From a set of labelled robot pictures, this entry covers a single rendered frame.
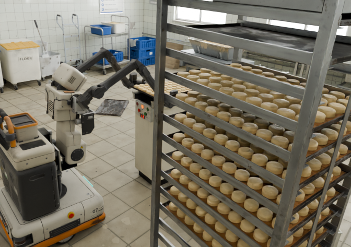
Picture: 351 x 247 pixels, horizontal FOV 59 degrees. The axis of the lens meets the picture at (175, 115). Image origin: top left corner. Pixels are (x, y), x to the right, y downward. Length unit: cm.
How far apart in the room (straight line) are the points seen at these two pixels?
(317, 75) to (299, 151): 20
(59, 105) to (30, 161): 41
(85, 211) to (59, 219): 20
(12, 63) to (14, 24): 91
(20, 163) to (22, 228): 48
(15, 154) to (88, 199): 69
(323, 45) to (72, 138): 196
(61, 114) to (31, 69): 372
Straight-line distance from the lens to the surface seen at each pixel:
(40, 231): 246
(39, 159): 220
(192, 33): 108
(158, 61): 120
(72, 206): 251
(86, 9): 723
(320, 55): 78
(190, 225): 145
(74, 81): 229
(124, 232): 267
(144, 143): 297
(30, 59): 598
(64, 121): 240
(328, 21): 77
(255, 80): 92
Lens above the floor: 183
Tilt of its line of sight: 23 degrees down
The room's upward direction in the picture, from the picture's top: 3 degrees clockwise
